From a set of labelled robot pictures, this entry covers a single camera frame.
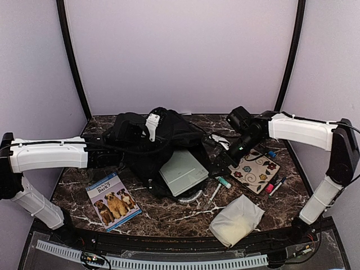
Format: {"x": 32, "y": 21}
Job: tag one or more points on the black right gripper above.
{"x": 234, "y": 162}

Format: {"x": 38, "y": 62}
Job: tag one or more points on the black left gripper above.
{"x": 157, "y": 152}

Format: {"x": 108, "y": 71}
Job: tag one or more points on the black student backpack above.
{"x": 179, "y": 134}

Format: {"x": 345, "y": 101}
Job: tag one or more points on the pale green hardcover book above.
{"x": 182, "y": 172}

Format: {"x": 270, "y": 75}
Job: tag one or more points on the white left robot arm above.
{"x": 19, "y": 155}

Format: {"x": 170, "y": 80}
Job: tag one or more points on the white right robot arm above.
{"x": 336, "y": 137}

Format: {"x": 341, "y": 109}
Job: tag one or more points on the white glue stick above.
{"x": 224, "y": 182}

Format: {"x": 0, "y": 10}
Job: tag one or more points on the clear syringe pen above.
{"x": 209, "y": 202}

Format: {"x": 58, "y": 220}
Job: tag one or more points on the white patterned mug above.
{"x": 89, "y": 176}

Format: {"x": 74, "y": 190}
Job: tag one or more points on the pink highlighter marker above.
{"x": 270, "y": 188}

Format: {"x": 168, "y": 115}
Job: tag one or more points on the blue capped black marker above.
{"x": 270, "y": 153}

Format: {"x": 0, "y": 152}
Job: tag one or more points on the dog picture book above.
{"x": 112, "y": 202}

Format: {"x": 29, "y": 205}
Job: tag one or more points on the green capped marker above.
{"x": 272, "y": 193}

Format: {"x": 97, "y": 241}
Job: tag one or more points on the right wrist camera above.
{"x": 220, "y": 140}

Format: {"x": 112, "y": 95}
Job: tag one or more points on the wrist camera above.
{"x": 220, "y": 140}
{"x": 152, "y": 123}

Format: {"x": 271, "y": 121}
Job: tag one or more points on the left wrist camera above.
{"x": 152, "y": 123}

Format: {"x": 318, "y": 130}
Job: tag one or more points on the grey slotted cable duct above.
{"x": 137, "y": 260}

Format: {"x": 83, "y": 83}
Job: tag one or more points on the black left frame post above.
{"x": 65, "y": 31}

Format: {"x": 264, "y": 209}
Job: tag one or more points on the black frame post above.
{"x": 65, "y": 31}
{"x": 300, "y": 11}

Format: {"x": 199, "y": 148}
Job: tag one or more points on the black right frame post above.
{"x": 300, "y": 11}

